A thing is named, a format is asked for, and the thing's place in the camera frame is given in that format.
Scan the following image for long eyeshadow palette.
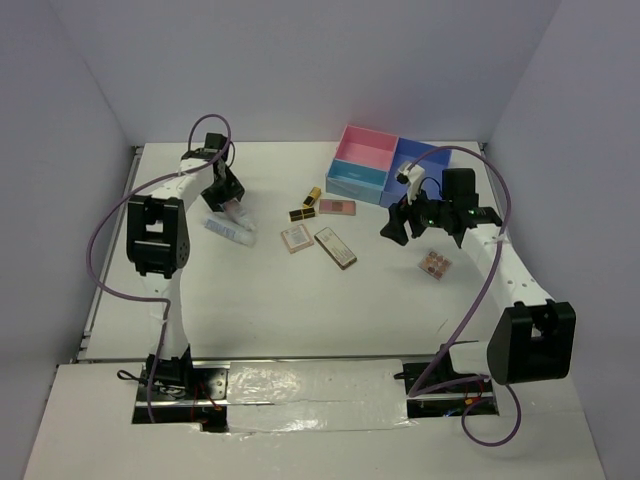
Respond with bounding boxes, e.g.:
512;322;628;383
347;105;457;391
314;227;357;270

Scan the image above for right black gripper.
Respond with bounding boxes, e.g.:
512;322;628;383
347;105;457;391
380;179;453;246

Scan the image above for black gold lipstick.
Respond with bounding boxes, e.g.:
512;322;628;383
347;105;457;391
288;207;317;222

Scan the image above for pink organizer bin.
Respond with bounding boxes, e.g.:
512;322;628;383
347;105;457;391
335;125;399;171

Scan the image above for teal capped cream tube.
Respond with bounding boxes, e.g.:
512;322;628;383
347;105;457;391
222;198;257;231

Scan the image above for purple blue organizer bin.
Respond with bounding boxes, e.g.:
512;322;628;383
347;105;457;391
378;137;454;209

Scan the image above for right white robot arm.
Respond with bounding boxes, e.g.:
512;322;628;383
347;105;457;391
381;164;576;385

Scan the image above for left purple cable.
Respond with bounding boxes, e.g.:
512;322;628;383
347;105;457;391
86;114;234;424

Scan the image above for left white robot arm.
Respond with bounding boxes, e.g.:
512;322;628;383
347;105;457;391
126;133;244;399

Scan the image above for square pink compact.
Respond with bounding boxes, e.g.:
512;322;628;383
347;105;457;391
281;224;314;254

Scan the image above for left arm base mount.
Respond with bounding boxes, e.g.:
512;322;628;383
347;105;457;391
116;362;229;433

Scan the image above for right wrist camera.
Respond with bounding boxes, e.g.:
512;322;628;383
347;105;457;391
396;161;426;204

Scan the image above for gold lipstick upright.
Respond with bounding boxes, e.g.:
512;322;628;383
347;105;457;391
302;187;322;209

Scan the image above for aluminium rail frame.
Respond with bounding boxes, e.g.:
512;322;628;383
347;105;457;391
72;145;144;364

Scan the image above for pink blush palette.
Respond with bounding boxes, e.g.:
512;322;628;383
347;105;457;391
318;199;356;216

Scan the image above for nine colour eyeshadow palette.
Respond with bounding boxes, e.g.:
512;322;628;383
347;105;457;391
418;250;452;281

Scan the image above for light blue organizer bin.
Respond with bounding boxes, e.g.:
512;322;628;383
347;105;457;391
325;159;388;205

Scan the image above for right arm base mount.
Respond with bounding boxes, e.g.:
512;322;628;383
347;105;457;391
393;361;498;420

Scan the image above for white blue cream tube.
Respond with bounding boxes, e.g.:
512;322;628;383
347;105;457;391
204;218;256;247

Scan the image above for white foam board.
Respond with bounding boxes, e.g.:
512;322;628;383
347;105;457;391
25;361;604;479

